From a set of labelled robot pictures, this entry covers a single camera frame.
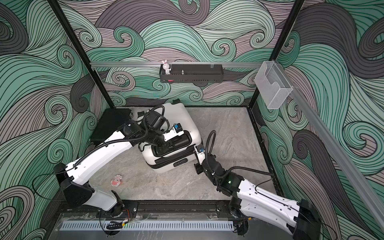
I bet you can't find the black flat case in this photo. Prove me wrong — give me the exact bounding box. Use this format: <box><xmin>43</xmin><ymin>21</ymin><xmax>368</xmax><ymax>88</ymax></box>
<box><xmin>90</xmin><ymin>109</ymin><xmax>133</xmax><ymax>146</ymax></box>

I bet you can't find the aluminium wall rail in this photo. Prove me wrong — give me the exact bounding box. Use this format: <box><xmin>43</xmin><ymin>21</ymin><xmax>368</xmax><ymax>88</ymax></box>
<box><xmin>90</xmin><ymin>61</ymin><xmax>262</xmax><ymax>69</ymax></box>
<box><xmin>274</xmin><ymin>61</ymin><xmax>384</xmax><ymax>230</ymax></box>

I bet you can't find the black wall shelf tray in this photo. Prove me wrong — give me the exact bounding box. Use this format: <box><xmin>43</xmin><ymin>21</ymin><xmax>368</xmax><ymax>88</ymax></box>
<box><xmin>159</xmin><ymin>63</ymin><xmax>224</xmax><ymax>84</ymax></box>

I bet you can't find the pink cartoon figure toy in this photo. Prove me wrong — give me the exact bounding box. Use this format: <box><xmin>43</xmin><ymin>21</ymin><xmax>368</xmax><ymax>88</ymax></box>
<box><xmin>111</xmin><ymin>175</ymin><xmax>123</xmax><ymax>187</ymax></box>

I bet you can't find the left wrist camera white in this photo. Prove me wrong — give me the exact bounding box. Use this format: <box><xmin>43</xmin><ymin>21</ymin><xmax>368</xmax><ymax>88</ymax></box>
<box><xmin>163</xmin><ymin>123</ymin><xmax>184</xmax><ymax>142</ymax></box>

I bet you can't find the clear acrylic wall box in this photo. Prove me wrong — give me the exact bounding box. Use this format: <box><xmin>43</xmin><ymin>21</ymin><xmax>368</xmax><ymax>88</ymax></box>
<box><xmin>255</xmin><ymin>61</ymin><xmax>293</xmax><ymax>110</ymax></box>

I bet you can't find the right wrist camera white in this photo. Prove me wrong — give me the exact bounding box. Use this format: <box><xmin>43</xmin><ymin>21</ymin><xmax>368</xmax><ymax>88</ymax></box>
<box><xmin>195</xmin><ymin>144</ymin><xmax>206</xmax><ymax>165</ymax></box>

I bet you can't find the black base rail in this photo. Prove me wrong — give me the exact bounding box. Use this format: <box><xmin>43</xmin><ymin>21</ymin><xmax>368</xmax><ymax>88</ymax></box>
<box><xmin>57</xmin><ymin>198</ymin><xmax>251</xmax><ymax>220</ymax></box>

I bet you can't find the aluminium wall rail right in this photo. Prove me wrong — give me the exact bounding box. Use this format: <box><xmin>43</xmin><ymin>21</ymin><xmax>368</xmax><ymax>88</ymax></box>
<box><xmin>274</xmin><ymin>61</ymin><xmax>384</xmax><ymax>230</ymax></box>

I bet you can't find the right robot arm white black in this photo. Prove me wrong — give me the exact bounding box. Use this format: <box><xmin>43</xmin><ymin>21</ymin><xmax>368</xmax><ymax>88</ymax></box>
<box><xmin>195</xmin><ymin>131</ymin><xmax>322</xmax><ymax>240</ymax></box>

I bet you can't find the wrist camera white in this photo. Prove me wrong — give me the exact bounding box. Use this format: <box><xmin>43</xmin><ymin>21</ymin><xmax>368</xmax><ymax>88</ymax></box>
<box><xmin>195</xmin><ymin>144</ymin><xmax>206</xmax><ymax>165</ymax></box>
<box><xmin>163</xmin><ymin>123</ymin><xmax>184</xmax><ymax>142</ymax></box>

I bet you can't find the aluminium wall rail back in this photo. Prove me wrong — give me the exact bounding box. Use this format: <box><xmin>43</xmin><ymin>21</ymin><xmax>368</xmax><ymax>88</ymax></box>
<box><xmin>90</xmin><ymin>61</ymin><xmax>262</xmax><ymax>69</ymax></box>

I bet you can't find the white hard-shell suitcase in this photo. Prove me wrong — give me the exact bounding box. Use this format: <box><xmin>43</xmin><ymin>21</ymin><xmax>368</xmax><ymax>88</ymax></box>
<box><xmin>138</xmin><ymin>99</ymin><xmax>204</xmax><ymax>173</ymax></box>

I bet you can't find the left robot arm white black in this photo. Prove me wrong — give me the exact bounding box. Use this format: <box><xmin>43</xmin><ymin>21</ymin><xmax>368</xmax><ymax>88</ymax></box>
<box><xmin>54</xmin><ymin>105</ymin><xmax>184</xmax><ymax>218</ymax></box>

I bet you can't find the white bunny figurine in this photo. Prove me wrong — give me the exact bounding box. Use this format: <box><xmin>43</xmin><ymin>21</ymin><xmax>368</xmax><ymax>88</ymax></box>
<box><xmin>162</xmin><ymin>60</ymin><xmax>172</xmax><ymax>75</ymax></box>

